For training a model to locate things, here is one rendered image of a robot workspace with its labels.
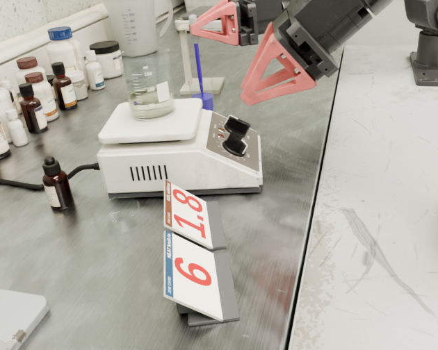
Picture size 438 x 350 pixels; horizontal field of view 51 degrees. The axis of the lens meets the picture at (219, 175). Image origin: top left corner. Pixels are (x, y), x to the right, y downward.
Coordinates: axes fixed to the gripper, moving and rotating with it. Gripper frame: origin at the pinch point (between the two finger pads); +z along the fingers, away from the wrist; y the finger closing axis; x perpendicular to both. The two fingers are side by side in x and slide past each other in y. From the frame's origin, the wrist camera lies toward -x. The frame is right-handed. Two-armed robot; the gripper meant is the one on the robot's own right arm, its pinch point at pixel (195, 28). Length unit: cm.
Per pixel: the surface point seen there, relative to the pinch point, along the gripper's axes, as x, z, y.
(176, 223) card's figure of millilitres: 11.0, 12.3, 37.2
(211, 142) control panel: 8.2, 5.2, 26.2
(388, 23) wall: 30, -96, -87
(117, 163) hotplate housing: 8.6, 16.9, 25.2
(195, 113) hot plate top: 5.7, 5.9, 22.0
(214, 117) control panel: 8.2, 2.8, 18.8
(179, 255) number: 11.1, 13.0, 42.3
